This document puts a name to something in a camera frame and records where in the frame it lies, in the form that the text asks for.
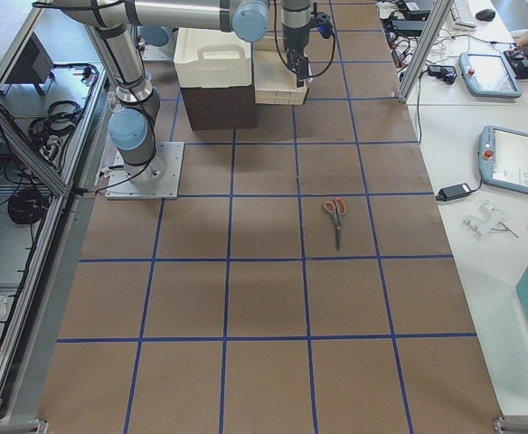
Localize upper blue teach pendant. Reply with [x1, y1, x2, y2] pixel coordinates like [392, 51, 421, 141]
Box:
[458, 52, 523, 99]

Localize clear acrylic bracket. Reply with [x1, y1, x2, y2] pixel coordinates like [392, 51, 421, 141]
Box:
[463, 201, 519, 240]

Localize black monitor under table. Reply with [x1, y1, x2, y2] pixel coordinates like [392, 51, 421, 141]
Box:
[0, 33, 55, 96]

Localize aluminium frame post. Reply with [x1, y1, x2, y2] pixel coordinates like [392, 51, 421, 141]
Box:
[397, 0, 453, 103]

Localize black computer mouse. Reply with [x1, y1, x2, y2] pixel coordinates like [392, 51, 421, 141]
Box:
[475, 8, 496, 23]

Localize lower blue teach pendant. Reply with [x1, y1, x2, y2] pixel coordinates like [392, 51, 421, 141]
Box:
[478, 126, 528, 194]

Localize light wooden drawer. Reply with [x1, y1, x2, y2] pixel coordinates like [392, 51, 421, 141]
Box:
[252, 36, 308, 106]

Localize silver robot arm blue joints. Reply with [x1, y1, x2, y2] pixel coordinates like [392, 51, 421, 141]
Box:
[33, 1, 330, 181]

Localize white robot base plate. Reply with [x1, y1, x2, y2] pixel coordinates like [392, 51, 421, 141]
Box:
[105, 142, 184, 200]

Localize grey orange handled scissors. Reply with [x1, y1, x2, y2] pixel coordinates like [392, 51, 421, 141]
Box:
[323, 197, 347, 250]

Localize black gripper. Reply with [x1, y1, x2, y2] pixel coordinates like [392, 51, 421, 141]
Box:
[287, 48, 309, 88]

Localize blue teach pendant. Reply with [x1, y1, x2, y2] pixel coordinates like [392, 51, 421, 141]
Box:
[478, 126, 528, 194]
[458, 52, 523, 99]

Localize black power adapter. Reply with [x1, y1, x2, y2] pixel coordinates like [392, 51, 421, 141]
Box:
[436, 183, 473, 202]

